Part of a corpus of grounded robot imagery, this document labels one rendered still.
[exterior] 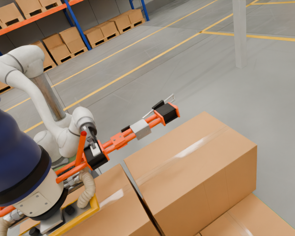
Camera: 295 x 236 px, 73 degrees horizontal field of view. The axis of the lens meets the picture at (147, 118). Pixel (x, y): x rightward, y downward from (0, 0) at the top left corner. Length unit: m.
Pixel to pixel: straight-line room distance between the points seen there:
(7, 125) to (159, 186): 0.68
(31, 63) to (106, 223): 1.00
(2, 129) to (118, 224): 0.61
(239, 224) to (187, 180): 0.45
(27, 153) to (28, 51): 0.82
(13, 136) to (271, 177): 1.97
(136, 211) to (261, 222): 0.69
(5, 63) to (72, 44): 6.74
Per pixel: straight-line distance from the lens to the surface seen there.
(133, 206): 1.01
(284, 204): 2.04
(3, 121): 0.72
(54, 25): 9.23
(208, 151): 1.09
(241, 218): 1.34
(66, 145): 1.14
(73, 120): 1.10
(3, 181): 0.75
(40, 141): 1.61
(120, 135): 0.85
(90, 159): 0.81
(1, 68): 1.36
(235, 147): 1.10
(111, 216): 1.04
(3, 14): 7.87
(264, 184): 2.11
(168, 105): 0.88
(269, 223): 1.35
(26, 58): 1.42
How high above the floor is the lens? 1.77
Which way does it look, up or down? 36 degrees down
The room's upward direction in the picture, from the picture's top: 22 degrees counter-clockwise
